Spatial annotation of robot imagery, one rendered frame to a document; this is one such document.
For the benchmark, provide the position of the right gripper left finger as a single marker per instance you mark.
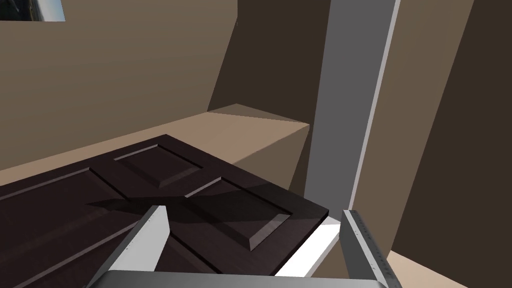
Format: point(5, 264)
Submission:
point(144, 244)

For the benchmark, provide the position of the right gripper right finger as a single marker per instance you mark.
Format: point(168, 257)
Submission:
point(362, 252)

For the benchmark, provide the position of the picture on wall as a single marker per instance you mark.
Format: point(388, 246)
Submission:
point(34, 9)

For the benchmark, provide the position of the dark brown panelled door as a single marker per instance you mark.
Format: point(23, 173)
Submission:
point(120, 208)

